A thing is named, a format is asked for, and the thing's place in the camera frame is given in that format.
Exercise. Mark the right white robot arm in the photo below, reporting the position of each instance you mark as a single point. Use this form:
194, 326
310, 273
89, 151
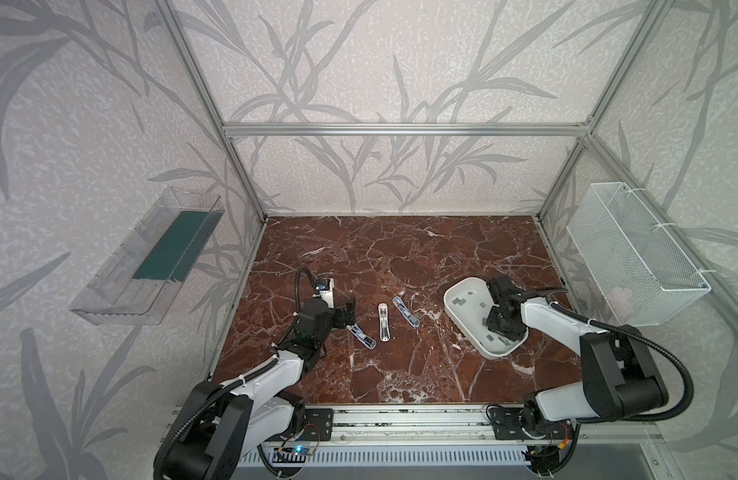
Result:
619, 377

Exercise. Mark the white oval tray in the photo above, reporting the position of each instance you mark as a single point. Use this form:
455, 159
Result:
468, 304

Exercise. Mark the green pad in bin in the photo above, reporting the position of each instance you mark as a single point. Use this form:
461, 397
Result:
175, 253

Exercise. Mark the blue stapler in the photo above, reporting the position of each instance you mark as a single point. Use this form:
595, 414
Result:
362, 337
383, 314
406, 313

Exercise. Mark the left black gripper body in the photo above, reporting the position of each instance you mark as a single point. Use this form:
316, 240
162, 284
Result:
348, 313

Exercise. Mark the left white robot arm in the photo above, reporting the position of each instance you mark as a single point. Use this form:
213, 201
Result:
220, 423

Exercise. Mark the pink item in basket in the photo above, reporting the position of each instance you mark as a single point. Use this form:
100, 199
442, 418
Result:
620, 301

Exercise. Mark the white wire mesh basket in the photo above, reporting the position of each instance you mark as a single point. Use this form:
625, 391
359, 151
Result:
625, 245

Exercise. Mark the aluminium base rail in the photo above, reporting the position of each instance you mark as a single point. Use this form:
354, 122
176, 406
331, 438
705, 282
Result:
450, 424

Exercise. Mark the clear plastic wall bin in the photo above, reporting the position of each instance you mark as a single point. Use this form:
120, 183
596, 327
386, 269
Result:
138, 284

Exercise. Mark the aluminium frame crossbar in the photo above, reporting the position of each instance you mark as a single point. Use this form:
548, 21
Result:
237, 129

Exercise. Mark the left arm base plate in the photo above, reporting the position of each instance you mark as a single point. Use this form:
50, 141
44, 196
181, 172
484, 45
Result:
311, 424

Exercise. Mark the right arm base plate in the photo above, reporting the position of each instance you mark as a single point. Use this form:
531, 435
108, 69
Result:
506, 423

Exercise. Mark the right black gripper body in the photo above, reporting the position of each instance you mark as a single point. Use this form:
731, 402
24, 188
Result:
497, 324

